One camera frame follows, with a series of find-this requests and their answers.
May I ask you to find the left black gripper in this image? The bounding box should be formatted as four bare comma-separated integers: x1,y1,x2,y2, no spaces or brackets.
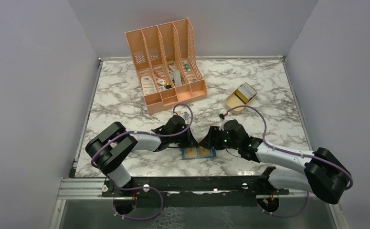
170,125,199,149

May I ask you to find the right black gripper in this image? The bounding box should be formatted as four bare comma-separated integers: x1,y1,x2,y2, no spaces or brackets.
199,125,240,150

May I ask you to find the blue card holder wallet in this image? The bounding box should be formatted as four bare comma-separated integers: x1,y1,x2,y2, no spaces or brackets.
180,147,216,160

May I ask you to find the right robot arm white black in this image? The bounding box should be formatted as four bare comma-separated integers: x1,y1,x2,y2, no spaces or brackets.
199,120,350,204

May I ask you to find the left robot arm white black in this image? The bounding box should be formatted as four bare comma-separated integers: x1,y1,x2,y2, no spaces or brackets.
85,114,198,196

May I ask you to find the beige oval card tray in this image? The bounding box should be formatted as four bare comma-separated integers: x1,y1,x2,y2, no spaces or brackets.
225,90,255,110

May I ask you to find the stack of credit cards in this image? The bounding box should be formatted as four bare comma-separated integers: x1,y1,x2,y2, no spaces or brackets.
234,82,257,104

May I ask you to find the orange plastic desk organizer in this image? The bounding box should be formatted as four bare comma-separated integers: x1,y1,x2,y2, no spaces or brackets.
125,19,208,115

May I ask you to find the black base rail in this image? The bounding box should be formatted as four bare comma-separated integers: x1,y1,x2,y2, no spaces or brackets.
102,175,289,208

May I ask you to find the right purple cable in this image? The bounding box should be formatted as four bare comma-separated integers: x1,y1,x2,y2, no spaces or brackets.
219,105,354,219

